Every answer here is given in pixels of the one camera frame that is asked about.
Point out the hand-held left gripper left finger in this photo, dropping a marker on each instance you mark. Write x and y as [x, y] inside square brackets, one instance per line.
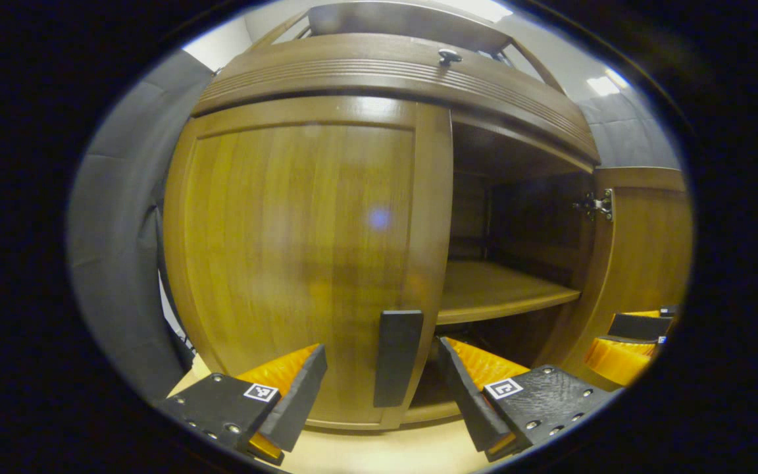
[300, 401]

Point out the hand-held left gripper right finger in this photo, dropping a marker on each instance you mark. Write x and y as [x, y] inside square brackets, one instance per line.
[468, 401]

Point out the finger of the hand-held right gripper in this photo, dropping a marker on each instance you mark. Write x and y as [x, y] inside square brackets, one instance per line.
[667, 310]
[639, 327]

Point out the wooden shoe cabinet door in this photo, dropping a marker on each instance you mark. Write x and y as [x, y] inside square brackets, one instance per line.
[642, 257]
[287, 230]

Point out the wooden double-door shoe cabinet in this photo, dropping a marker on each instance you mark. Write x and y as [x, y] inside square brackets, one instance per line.
[530, 217]

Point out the wooden cabinet shelf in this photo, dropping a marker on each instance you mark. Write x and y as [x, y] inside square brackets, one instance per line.
[497, 289]

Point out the metal door hinge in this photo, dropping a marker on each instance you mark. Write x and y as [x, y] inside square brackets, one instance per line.
[596, 205]

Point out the small ceiling light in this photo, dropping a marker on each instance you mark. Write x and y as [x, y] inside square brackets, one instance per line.
[606, 83]

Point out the black backdrop cloth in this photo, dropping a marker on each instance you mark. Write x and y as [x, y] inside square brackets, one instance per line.
[122, 230]

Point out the black drawer knob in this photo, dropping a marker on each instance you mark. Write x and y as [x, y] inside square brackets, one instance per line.
[449, 56]

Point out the large ceiling light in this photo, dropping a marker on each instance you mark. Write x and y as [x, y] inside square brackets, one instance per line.
[478, 9]

